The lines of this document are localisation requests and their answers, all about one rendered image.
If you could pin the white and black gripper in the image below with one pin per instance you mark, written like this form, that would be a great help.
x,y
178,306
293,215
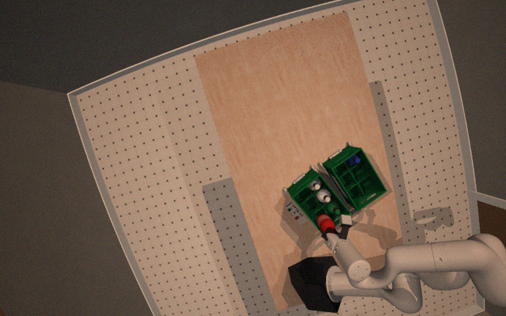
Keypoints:
x,y
331,239

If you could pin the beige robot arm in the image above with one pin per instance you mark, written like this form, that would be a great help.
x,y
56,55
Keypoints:
x,y
438,265

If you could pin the green crate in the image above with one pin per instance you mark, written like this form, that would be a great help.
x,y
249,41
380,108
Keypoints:
x,y
306,199
357,182

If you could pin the white paper pick list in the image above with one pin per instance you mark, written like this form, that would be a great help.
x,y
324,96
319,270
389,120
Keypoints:
x,y
295,212

